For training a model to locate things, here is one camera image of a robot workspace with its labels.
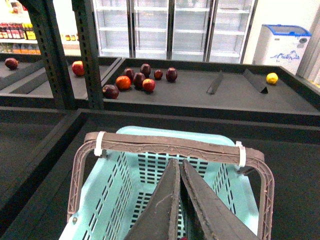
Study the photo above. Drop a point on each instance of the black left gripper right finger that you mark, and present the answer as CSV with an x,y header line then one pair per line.
x,y
205,216

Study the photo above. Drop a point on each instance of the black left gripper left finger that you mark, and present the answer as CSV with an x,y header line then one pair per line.
x,y
159,220

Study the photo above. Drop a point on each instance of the light blue plastic basket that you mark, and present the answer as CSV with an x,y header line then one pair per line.
x,y
115,174

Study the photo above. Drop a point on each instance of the red yellow apple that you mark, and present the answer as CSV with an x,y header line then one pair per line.
x,y
148,85

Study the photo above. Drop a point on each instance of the dark red apple front left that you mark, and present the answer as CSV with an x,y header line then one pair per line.
x,y
110,91

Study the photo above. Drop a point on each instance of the orange red apple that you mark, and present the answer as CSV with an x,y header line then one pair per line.
x,y
123,82

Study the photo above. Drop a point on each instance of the dark red apple middle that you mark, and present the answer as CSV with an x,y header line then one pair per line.
x,y
138,79

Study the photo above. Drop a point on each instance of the small dark red apple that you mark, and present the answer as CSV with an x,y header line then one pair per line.
x,y
158,74

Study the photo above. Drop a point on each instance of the dark red apple right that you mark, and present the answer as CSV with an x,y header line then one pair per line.
x,y
171,74

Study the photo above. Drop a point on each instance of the dark red apple back left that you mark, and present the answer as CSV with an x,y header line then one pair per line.
x,y
129,72

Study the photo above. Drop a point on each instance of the red apple left tray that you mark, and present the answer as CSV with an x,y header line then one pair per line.
x,y
77,68

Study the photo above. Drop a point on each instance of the dark apple far left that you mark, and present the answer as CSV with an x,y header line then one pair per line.
x,y
11,63

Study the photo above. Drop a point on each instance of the black produce tray back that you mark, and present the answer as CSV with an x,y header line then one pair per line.
x,y
290,101

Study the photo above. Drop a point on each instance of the black produce tray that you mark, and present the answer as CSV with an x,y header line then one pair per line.
x,y
290,101
29,87
37,147

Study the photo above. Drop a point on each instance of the black divider left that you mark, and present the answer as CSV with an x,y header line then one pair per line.
x,y
215,84

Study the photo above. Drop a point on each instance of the black triangular divider right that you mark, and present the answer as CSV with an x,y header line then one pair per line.
x,y
260,86

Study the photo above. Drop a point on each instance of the black produce tray front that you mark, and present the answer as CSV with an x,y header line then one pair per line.
x,y
37,147

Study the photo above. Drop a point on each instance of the yellow lemon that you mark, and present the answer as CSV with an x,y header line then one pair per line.
x,y
272,78

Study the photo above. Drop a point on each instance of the white blue chest freezer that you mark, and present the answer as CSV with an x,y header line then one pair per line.
x,y
281,45

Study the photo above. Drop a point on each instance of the glass door refrigerator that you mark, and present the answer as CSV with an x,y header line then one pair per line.
x,y
186,30

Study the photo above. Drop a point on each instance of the black produce tray left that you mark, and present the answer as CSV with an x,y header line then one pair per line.
x,y
29,87

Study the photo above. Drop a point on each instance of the white shelf with bottles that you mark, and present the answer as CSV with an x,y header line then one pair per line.
x,y
17,34

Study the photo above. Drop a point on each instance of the dark metal rack post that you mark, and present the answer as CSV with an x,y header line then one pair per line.
x,y
86,29
43,19

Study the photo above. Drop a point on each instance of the dark metal rack post left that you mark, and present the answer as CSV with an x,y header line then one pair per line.
x,y
43,19

